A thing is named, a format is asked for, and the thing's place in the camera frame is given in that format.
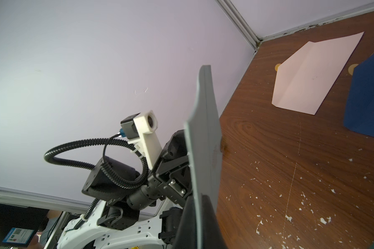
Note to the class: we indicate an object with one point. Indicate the teal envelope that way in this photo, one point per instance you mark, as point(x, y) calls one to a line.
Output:
point(203, 138)

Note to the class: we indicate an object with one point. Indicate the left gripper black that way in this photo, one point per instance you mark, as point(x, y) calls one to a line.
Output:
point(171, 176)

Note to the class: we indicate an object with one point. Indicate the pink envelope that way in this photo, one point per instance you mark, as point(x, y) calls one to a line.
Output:
point(305, 78)

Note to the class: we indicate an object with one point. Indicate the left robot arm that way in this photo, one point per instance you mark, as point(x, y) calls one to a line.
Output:
point(127, 191)

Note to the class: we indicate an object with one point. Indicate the navy blue envelope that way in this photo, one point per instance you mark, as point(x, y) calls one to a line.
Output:
point(359, 112)

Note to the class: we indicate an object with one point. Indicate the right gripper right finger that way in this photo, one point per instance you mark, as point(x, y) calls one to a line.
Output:
point(212, 237)

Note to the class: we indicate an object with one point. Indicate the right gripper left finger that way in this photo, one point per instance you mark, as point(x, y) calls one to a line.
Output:
point(186, 237)

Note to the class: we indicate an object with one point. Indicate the dark monitor with label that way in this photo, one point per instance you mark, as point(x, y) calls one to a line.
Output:
point(18, 225)

